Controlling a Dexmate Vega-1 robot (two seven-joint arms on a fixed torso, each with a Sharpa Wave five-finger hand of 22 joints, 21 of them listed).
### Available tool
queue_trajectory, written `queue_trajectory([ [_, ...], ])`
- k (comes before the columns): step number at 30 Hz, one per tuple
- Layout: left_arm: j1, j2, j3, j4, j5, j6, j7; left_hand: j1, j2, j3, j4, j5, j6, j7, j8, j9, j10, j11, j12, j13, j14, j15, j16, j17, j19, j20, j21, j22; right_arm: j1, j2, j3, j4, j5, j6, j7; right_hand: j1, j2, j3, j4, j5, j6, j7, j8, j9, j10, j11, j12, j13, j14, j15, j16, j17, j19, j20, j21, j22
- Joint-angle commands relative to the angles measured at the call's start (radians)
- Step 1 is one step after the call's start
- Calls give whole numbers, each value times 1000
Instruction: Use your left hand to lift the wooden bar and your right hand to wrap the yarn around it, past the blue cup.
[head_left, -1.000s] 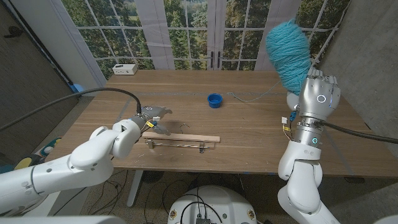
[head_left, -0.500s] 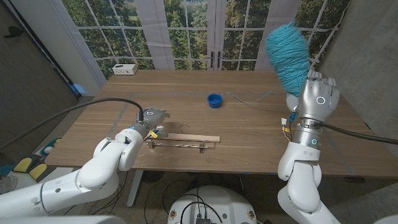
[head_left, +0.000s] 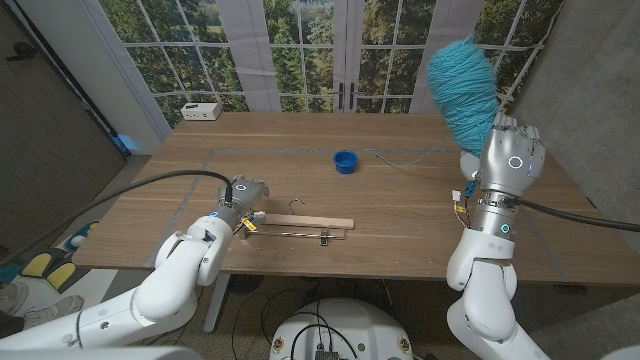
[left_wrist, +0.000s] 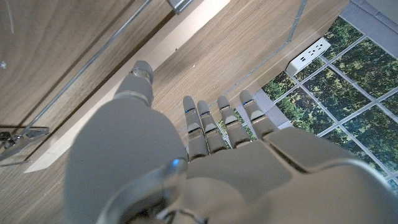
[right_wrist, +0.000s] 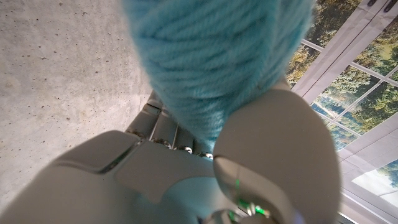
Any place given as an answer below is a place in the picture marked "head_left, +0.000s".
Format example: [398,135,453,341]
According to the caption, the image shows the black floor cable bundle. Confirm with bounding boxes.
[199,272,321,360]

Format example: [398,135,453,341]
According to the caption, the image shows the white power strip box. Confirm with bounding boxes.
[180,102,223,122]

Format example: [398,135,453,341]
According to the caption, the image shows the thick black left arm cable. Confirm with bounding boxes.
[0,169,235,261]

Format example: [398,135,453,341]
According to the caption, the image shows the blue plastic cup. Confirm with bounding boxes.
[333,149,359,175]

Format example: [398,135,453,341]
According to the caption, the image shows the blue floor object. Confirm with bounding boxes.
[112,133,140,153]

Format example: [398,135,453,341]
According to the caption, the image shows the white table leg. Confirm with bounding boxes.
[203,279,232,335]

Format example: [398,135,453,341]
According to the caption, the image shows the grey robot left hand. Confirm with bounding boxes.
[218,175,270,221]

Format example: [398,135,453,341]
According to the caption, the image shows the black torso cable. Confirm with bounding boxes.
[289,312,362,360]

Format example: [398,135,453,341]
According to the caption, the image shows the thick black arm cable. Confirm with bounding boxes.
[514,197,640,234]
[0,169,235,261]

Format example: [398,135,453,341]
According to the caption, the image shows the dark trouser leg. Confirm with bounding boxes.
[0,309,26,340]

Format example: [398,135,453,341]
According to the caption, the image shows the grey sneaker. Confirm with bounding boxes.
[0,282,30,316]
[22,294,85,327]

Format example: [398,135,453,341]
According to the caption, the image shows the teal yarn skein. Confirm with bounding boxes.
[364,34,501,168]

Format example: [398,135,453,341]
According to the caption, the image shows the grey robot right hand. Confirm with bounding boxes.
[459,112,546,197]

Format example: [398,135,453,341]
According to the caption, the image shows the black handle on panel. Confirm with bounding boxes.
[4,42,39,62]

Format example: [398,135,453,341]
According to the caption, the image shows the wooden bar clothes hanger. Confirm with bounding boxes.
[238,198,355,247]

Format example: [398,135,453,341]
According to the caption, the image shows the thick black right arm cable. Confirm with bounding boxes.
[514,197,640,234]

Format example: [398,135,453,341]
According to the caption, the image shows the teal and white floor object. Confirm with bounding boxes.
[63,221,100,253]

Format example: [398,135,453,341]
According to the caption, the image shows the yellow and black floor pads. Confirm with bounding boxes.
[19,249,76,294]

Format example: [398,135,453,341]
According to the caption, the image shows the printed window backdrop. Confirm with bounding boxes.
[97,0,566,126]

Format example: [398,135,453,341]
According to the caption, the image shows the dark perforated partition panel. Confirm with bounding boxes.
[0,0,127,251]

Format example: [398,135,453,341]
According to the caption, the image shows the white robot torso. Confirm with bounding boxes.
[268,298,415,360]

